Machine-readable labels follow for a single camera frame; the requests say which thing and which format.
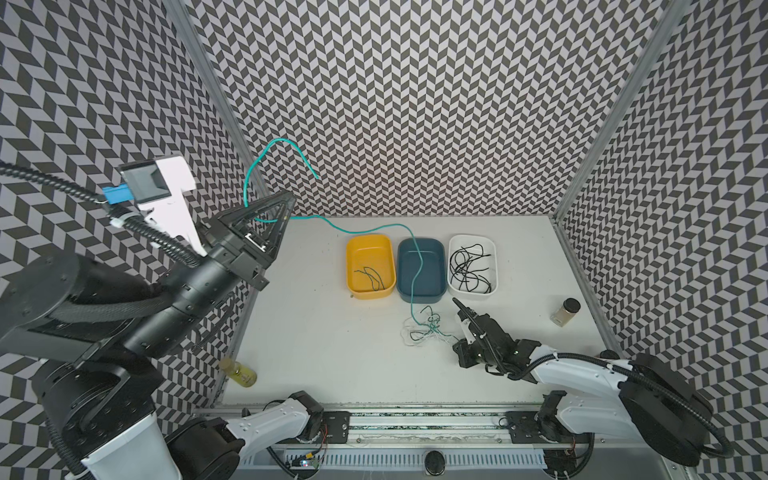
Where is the green cable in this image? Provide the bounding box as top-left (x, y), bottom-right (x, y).
top-left (353, 265), bottom-right (388, 293)
top-left (242, 137), bottom-right (448, 337)

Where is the black cable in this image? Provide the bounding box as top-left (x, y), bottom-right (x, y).
top-left (448, 242), bottom-right (497, 295)

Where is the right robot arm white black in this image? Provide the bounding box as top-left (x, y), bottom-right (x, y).
top-left (453, 300), bottom-right (735, 467)

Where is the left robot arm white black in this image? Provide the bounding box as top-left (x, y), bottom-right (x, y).
top-left (1, 163), bottom-right (327, 479)

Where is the dark teal plastic bin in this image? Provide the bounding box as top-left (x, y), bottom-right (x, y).
top-left (396, 237), bottom-right (447, 305)

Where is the white plastic bin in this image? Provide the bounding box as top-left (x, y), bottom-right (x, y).
top-left (447, 234), bottom-right (499, 300)

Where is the spice jar black lid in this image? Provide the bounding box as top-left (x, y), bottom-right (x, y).
top-left (550, 298), bottom-right (582, 327)

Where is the small yellow round object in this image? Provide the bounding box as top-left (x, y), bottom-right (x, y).
top-left (218, 357), bottom-right (258, 388)

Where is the yellow plastic bin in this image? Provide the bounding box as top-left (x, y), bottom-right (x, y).
top-left (345, 234), bottom-right (397, 300)

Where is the small green circuit board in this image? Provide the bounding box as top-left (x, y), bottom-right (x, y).
top-left (290, 455), bottom-right (320, 469)

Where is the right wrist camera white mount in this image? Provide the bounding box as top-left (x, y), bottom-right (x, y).
top-left (456, 315), bottom-right (475, 345)

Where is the left corner aluminium post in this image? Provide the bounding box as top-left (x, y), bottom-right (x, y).
top-left (163, 1), bottom-right (257, 183)

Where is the corner aluminium post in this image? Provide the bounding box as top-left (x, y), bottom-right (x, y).
top-left (163, 1), bottom-right (257, 183)
top-left (553, 0), bottom-right (691, 225)

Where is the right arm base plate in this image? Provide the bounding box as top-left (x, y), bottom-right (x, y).
top-left (504, 410), bottom-right (548, 444)

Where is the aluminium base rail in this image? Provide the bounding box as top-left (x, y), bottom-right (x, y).
top-left (197, 403), bottom-right (577, 451)

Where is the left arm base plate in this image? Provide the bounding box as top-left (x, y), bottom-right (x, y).
top-left (313, 410), bottom-right (351, 445)

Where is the right corner aluminium post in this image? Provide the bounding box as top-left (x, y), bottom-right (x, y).
top-left (553, 0), bottom-right (691, 225)

